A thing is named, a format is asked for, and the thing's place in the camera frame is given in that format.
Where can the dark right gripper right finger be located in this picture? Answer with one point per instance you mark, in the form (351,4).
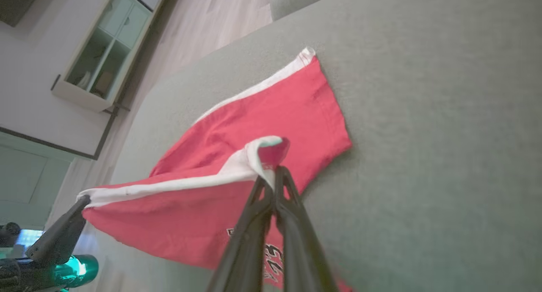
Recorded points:
(300,249)

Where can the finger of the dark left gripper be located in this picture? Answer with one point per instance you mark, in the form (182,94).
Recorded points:
(59,237)

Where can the white glass-door cabinet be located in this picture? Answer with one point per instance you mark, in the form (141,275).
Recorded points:
(110,42)

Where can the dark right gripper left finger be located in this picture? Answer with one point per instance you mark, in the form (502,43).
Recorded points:
(245,245)

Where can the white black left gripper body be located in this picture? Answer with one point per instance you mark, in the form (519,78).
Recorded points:
(63,273)

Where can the red Bulls 23 jersey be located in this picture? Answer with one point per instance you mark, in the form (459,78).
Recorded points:
(262,114)

